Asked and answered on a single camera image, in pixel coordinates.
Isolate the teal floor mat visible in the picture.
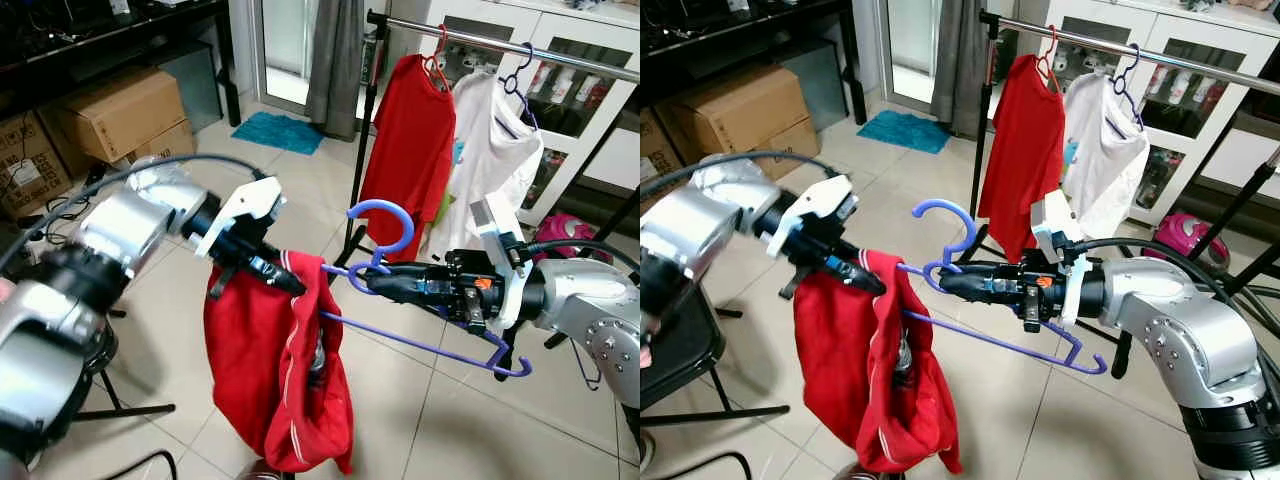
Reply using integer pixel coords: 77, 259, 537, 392
231, 111, 327, 157
856, 109, 952, 155

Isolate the red shirt white print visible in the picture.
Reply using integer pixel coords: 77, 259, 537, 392
977, 54, 1067, 265
357, 54, 457, 263

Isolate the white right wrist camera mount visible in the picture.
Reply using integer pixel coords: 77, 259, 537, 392
468, 194, 528, 333
1028, 189, 1093, 328

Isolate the red plastic hanger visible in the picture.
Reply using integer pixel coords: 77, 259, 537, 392
419, 24, 453, 93
1033, 24, 1065, 93

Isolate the small brown cardboard box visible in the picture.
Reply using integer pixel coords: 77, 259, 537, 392
758, 116, 823, 168

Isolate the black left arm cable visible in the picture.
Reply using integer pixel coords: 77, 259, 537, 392
0, 152, 269, 273
640, 149, 843, 199

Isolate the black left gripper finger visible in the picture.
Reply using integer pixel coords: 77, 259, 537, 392
239, 263, 302, 298
844, 247, 887, 284
824, 263, 884, 298
261, 247, 305, 280

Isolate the grey metal case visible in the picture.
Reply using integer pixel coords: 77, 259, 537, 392
785, 40, 853, 126
158, 43, 225, 133

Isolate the white glass-door cabinet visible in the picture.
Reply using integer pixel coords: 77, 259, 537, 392
1008, 0, 1280, 228
398, 0, 641, 228

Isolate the black desk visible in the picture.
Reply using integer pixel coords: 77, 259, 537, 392
640, 0, 867, 128
0, 0, 243, 128

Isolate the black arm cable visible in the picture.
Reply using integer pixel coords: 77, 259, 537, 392
1073, 234, 1280, 339
0, 152, 269, 273
518, 236, 641, 273
640, 149, 843, 199

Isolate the glass sliding door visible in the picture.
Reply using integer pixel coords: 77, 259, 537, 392
878, 0, 943, 108
248, 0, 313, 108

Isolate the chrome and black clothes rack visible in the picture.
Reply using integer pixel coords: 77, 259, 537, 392
335, 8, 641, 351
960, 8, 1280, 379

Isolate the pink round appliance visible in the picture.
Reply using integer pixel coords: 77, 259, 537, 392
1139, 211, 1233, 272
529, 211, 598, 264

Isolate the white printed t-shirt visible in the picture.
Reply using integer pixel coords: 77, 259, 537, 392
1059, 72, 1152, 243
424, 72, 547, 258

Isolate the large brown cardboard box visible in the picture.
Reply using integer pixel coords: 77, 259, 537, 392
53, 66, 191, 163
678, 63, 817, 158

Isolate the printed brown cardboard box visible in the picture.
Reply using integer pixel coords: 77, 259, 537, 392
0, 108, 73, 218
640, 104, 693, 188

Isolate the grey curtain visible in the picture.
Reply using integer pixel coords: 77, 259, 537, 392
304, 0, 367, 142
934, 0, 987, 138

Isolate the red garment plaid lining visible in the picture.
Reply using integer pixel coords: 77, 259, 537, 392
202, 249, 355, 477
792, 249, 964, 477

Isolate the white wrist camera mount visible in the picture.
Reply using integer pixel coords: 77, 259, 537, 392
468, 194, 528, 333
193, 177, 287, 258
1028, 189, 1093, 328
764, 174, 858, 258

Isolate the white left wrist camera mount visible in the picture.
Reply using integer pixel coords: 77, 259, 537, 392
193, 177, 287, 258
764, 174, 858, 258

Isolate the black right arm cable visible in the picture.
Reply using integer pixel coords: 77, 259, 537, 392
1073, 234, 1280, 339
518, 236, 641, 273

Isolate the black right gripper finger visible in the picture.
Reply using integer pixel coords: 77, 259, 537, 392
939, 261, 1010, 282
939, 279, 1010, 302
367, 279, 447, 302
369, 261, 447, 282

